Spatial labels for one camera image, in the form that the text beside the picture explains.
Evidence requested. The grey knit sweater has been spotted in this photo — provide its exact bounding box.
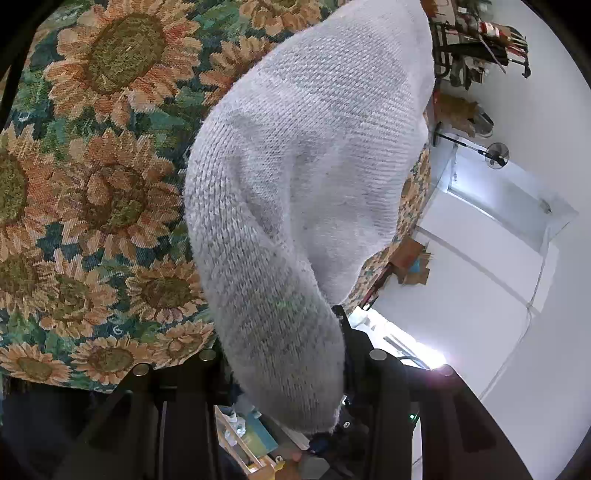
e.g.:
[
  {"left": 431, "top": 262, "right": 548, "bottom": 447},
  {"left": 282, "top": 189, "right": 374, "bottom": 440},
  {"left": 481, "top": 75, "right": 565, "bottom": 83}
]
[{"left": 183, "top": 1, "right": 435, "bottom": 433}]

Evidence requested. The brown paper bag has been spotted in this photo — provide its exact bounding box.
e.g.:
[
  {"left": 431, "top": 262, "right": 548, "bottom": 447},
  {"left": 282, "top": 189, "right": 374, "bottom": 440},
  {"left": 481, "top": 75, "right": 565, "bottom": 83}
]
[{"left": 434, "top": 93, "right": 494, "bottom": 138}]

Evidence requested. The sunflower pattern bed cover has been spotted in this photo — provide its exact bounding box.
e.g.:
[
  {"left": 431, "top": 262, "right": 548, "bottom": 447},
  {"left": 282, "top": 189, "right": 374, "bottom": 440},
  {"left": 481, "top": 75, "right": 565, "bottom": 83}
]
[{"left": 0, "top": 0, "right": 433, "bottom": 393}]

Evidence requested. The cardboard box with items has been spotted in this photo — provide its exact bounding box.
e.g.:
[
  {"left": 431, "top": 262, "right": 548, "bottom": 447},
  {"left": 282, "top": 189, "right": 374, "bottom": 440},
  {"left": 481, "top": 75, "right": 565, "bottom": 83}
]
[{"left": 389, "top": 236, "right": 432, "bottom": 285}]

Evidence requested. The standing fan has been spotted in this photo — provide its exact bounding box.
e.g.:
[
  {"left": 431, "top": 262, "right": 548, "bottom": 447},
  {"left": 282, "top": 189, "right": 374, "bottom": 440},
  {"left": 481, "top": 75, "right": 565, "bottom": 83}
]
[{"left": 433, "top": 122, "right": 510, "bottom": 170}]

